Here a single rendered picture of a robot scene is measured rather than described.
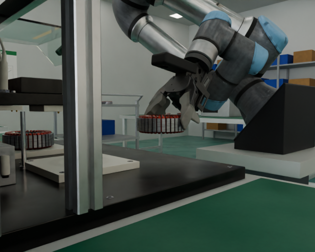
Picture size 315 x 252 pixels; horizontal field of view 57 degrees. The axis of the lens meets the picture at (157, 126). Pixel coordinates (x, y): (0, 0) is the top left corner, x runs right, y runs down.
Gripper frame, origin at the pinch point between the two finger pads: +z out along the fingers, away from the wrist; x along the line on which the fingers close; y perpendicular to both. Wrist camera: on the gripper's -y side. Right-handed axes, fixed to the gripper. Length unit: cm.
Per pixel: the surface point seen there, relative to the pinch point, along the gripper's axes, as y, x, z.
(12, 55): 56, 532, -160
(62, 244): -21.6, -20.9, 26.4
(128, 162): -8.2, -6.8, 12.7
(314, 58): 431, 168, -433
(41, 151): -12.5, 16.8, 16.1
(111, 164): -10.7, -6.2, 14.5
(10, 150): -24.9, -3.7, 20.2
